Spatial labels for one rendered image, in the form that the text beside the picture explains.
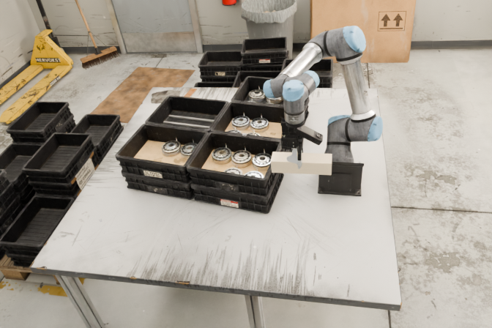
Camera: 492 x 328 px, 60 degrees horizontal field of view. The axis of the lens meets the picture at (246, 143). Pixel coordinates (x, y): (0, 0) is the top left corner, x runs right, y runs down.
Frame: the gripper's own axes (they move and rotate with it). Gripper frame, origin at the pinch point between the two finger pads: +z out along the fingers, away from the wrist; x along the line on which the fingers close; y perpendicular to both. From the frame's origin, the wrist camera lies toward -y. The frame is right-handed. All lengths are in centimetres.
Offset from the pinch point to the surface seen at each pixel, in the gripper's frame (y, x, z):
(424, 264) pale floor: -67, -38, 109
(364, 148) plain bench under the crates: -29, -59, 39
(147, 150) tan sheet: 87, -34, 26
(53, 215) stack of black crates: 166, -32, 81
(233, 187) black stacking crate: 32.8, -7.2, 23.6
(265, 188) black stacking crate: 17.2, -5.4, 21.7
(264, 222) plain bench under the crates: 18.1, -0.4, 38.7
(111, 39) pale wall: 264, -329, 89
